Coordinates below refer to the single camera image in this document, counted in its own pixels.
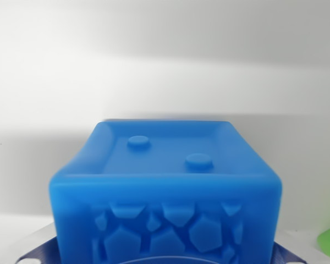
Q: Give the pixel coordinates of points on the blue textured rubber cube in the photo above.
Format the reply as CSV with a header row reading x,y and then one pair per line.
x,y
165,187

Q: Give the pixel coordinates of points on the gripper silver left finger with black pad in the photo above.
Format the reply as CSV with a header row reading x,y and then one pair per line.
x,y
42,247

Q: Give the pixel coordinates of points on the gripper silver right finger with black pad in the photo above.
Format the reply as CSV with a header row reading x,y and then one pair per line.
x,y
286,251

